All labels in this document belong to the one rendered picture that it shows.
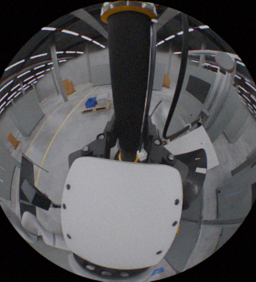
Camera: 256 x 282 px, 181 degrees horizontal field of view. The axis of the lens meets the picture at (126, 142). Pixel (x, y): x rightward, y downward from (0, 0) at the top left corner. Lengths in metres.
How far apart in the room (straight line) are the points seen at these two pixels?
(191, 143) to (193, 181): 0.34
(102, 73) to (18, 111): 6.56
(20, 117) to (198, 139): 6.58
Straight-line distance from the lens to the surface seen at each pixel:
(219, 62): 0.78
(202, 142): 0.53
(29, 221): 0.70
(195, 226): 1.05
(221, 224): 0.87
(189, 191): 0.22
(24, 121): 6.29
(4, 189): 6.54
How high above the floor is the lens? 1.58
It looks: 53 degrees down
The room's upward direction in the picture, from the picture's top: 1 degrees counter-clockwise
